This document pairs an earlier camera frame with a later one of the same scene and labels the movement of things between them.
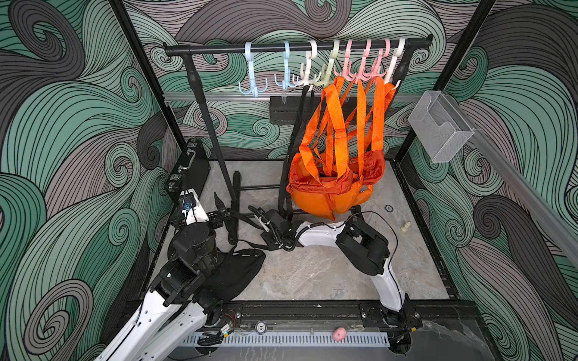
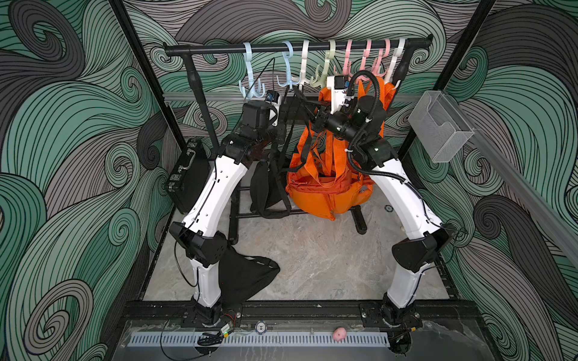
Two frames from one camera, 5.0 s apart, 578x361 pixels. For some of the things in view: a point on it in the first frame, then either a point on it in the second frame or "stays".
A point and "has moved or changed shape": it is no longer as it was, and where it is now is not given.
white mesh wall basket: x=439 y=128 stays
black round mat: x=235 y=274 has moved or changed shape
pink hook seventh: x=382 y=56 stays
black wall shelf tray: x=284 y=110 stays
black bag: x=305 y=102 has moved or changed shape
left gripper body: x=215 y=221 -> x=275 y=135
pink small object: x=339 y=334 stays
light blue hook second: x=286 y=82 stays
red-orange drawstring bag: x=367 y=166 has moved or changed shape
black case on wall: x=191 y=171 stays
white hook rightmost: x=396 y=53 stays
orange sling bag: x=389 y=94 stays
